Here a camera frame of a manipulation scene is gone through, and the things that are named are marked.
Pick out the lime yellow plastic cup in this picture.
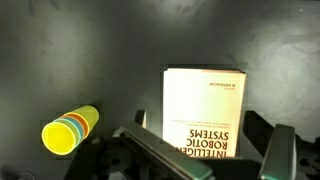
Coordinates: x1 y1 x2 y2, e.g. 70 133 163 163
40 118 81 156

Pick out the orange robotics textbook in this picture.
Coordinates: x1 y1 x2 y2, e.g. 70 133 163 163
162 67 247 160

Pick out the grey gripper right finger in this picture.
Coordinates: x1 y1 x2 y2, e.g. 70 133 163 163
259 123 298 180

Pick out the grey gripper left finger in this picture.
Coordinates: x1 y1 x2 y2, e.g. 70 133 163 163
118 120 215 180

